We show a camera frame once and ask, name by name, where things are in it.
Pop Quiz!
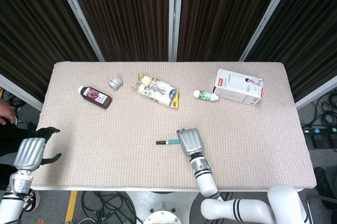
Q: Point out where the black white sneaker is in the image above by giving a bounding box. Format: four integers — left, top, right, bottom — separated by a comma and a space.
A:
22, 189, 41, 213

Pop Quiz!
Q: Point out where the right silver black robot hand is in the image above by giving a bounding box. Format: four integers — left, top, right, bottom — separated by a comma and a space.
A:
176, 128, 205, 158

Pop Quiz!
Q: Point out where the small white green bottle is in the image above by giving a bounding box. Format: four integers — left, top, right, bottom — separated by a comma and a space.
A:
193, 90, 220, 102

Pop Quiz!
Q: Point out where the black cable bundle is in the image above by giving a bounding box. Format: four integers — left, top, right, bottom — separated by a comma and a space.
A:
80, 191, 137, 224
302, 93, 337, 129

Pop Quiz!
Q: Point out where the black foot pedal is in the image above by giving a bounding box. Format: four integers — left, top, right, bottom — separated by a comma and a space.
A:
311, 134, 327, 148

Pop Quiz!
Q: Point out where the person's bare hand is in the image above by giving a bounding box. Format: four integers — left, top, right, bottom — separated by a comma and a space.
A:
0, 99, 17, 125

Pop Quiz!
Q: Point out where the grey partition post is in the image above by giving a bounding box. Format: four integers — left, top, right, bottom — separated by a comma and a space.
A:
239, 0, 300, 62
52, 0, 105, 62
0, 73, 44, 111
294, 75, 337, 110
168, 0, 184, 62

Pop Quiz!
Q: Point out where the white product box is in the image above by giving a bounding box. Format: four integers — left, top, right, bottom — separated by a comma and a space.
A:
212, 69, 264, 106

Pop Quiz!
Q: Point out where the beige woven table mat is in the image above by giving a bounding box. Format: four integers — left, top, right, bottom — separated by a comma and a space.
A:
30, 61, 318, 192

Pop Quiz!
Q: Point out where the dark brown curtain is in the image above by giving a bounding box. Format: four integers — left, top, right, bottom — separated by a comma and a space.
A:
244, 0, 337, 102
176, 0, 288, 62
0, 0, 100, 102
64, 0, 171, 62

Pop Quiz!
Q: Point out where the yellow floor tape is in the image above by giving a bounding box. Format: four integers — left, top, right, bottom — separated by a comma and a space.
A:
65, 190, 78, 223

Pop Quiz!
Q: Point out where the dark grape juice bottle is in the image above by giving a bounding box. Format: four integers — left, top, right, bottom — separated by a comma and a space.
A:
77, 86, 113, 110

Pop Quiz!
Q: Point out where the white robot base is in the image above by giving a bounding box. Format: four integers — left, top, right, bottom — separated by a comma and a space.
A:
123, 191, 202, 224

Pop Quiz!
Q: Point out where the black cable with switch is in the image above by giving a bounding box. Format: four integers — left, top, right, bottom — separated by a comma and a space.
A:
219, 191, 233, 202

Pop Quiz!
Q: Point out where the small white jar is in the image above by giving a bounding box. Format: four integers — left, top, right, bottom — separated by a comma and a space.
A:
108, 75, 124, 90

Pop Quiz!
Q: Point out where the black bag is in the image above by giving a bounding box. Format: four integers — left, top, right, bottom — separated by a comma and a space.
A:
313, 167, 337, 201

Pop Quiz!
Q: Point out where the black power strip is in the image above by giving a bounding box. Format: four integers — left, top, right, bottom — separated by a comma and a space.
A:
302, 125, 337, 135

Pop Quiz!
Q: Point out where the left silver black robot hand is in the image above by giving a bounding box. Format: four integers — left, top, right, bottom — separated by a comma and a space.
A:
13, 126, 63, 171

